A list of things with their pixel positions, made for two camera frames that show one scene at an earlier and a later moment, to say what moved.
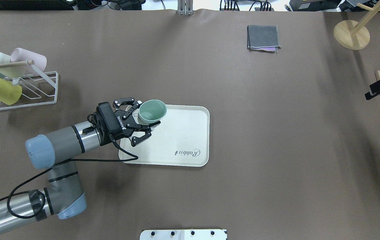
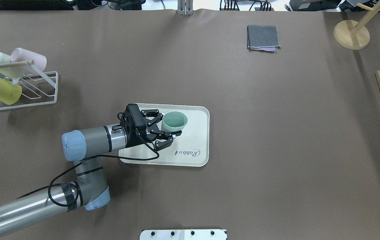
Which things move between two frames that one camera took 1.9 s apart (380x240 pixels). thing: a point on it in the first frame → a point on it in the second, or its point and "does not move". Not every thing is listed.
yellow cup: (2, 89) does not move
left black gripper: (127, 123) → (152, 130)
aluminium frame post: (185, 7) does not move
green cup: (151, 111) → (174, 121)
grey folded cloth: (263, 38) does not move
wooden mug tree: (352, 36) does not move
